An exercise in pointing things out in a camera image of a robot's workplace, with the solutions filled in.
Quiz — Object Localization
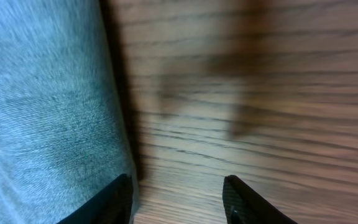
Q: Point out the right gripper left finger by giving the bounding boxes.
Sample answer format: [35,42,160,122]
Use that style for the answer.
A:
[58,174,134,224]

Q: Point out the blue denim jeans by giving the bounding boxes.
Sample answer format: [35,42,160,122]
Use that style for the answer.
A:
[0,0,139,223]

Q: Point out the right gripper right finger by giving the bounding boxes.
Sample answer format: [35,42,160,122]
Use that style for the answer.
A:
[222,175,296,224]

